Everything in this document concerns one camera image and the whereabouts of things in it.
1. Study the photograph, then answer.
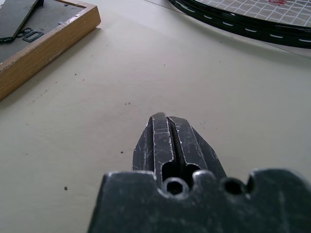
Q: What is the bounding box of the black tennis racket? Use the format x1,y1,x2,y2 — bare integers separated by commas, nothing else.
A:
167,0,311,50

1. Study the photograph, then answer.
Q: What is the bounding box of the wooden picture frame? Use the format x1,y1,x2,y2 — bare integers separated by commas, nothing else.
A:
0,0,102,101

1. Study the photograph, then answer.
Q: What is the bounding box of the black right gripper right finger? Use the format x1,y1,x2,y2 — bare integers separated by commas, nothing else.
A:
167,116,228,188

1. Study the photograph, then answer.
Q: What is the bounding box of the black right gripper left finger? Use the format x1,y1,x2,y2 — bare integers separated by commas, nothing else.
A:
132,112,177,187

